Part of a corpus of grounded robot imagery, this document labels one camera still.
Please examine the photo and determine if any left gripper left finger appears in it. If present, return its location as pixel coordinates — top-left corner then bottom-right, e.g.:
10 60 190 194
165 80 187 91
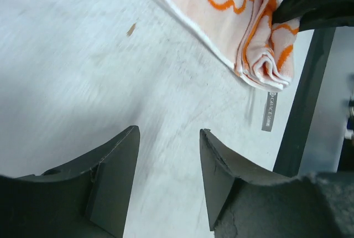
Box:
16 126 140 237

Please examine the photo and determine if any orange flower pattern towel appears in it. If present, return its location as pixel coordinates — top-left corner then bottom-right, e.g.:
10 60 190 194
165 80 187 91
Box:
155 0 300 92

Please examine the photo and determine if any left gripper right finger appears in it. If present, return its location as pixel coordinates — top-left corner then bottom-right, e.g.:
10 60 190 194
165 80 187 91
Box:
199 129 301 231

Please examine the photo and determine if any aluminium front rail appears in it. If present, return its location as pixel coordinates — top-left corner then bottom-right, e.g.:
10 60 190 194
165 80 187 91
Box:
299 27 353 175

